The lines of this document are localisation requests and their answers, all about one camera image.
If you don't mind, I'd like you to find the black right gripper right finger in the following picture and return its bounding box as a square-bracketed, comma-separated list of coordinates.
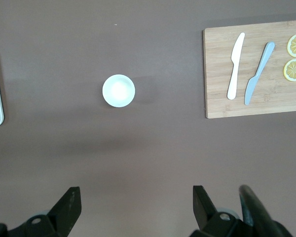
[189, 185, 242, 237]

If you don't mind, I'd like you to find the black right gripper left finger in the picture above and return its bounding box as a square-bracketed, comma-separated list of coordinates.
[23, 186, 82, 237]

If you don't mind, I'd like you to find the white plastic cup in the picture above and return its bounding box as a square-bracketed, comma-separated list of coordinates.
[102, 74, 136, 108]

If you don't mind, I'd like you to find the brown table cover sheet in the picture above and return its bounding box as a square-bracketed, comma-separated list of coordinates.
[0, 0, 296, 237]

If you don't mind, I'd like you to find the wooden cutting board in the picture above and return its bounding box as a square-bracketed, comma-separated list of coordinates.
[203, 19, 296, 119]

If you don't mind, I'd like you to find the white plastic knife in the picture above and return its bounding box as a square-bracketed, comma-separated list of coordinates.
[226, 32, 246, 100]

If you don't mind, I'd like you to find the grey plastic knife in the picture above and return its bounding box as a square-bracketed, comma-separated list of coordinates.
[244, 41, 276, 106]

